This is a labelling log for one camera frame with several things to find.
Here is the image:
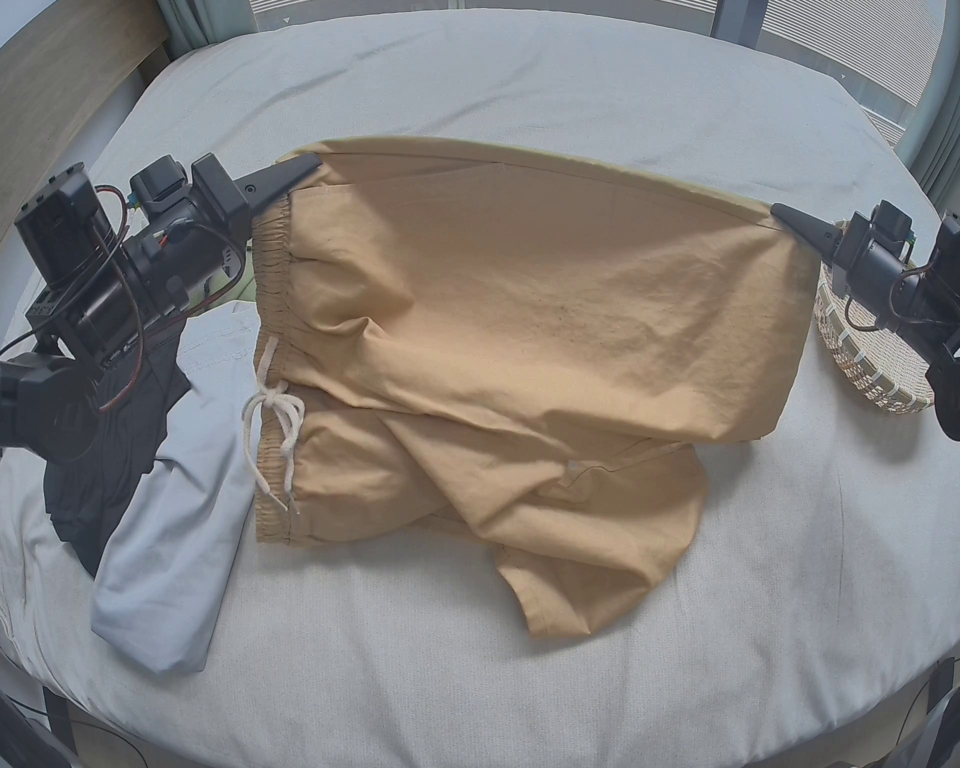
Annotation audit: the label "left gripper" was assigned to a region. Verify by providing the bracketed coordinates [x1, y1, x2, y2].
[118, 153, 252, 320]

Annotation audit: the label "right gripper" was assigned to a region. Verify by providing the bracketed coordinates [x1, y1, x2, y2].
[828, 213, 929, 333]

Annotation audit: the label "tan shorts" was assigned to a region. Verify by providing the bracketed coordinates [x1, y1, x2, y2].
[241, 135, 820, 641]

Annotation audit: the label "round woven basket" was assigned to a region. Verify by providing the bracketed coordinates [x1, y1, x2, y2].
[812, 217, 939, 415]

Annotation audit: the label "black garment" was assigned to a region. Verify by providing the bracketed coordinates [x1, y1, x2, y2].
[41, 315, 195, 580]

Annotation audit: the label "bed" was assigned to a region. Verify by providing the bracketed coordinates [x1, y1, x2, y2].
[0, 0, 960, 760]

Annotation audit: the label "pale blue garment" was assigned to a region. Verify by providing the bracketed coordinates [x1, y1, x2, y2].
[90, 306, 264, 676]

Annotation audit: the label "grey-green curtain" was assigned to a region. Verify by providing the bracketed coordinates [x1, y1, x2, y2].
[896, 0, 960, 207]
[156, 0, 256, 60]

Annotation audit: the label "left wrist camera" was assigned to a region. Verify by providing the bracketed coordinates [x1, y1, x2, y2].
[127, 155, 190, 222]

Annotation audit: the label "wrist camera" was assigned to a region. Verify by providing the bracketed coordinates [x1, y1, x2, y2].
[870, 199, 918, 260]
[127, 155, 190, 222]

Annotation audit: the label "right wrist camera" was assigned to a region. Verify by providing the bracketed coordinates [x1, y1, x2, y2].
[870, 199, 918, 260]

